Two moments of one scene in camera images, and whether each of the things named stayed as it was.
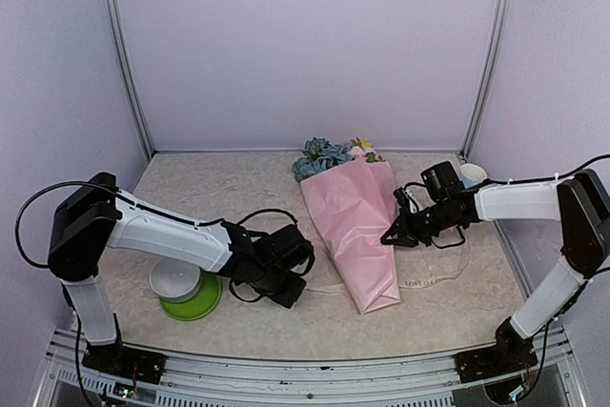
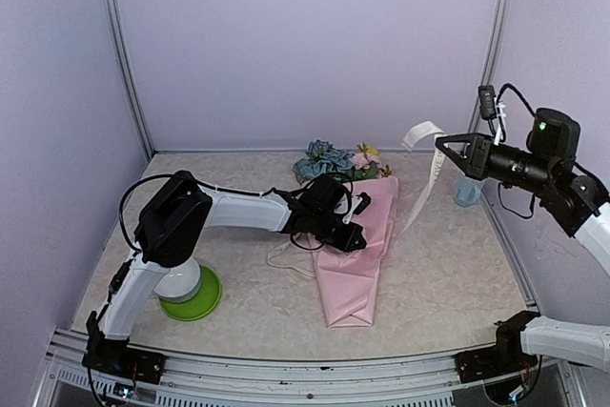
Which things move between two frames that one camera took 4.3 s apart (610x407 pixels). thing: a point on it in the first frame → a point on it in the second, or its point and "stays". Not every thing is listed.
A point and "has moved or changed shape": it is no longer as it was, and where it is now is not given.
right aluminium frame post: x=498 y=35 stays
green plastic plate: x=199 y=306 stays
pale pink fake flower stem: x=370 y=154 → x=367 y=166
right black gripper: x=404 y=237 → x=474 y=164
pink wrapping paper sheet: x=355 y=200 has moved or changed shape
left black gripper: x=288 y=299 → x=354 y=232
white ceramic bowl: x=174 y=281 stays
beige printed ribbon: x=413 y=283 → x=440 y=144
